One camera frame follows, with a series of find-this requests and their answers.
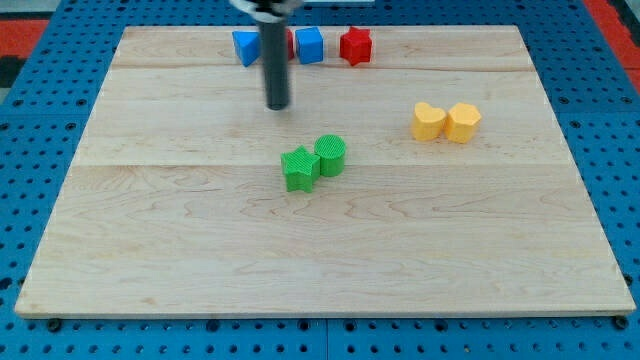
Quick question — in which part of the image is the blue cube block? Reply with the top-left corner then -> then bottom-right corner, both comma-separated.
295,27 -> 324,64

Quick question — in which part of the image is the blue triangle block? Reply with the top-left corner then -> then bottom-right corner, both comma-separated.
232,31 -> 261,67

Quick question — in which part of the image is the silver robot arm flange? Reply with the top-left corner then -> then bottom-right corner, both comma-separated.
229,0 -> 304,23

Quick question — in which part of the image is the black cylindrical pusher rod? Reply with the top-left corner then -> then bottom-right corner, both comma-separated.
258,18 -> 290,111

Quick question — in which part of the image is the green star block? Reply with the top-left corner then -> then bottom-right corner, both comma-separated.
280,146 -> 320,193

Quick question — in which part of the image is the red block behind rod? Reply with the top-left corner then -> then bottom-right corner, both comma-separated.
286,28 -> 295,60

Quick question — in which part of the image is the wooden board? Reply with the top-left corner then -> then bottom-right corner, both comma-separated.
15,25 -> 636,319

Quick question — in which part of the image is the green cylinder block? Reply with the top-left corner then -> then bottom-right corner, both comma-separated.
314,134 -> 347,177

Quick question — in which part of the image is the yellow heart block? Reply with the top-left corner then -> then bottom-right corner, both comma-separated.
410,102 -> 447,141

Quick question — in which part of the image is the red star block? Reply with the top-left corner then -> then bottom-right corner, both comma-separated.
339,26 -> 373,66

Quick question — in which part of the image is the yellow hexagon block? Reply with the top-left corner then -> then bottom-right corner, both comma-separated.
444,103 -> 482,144

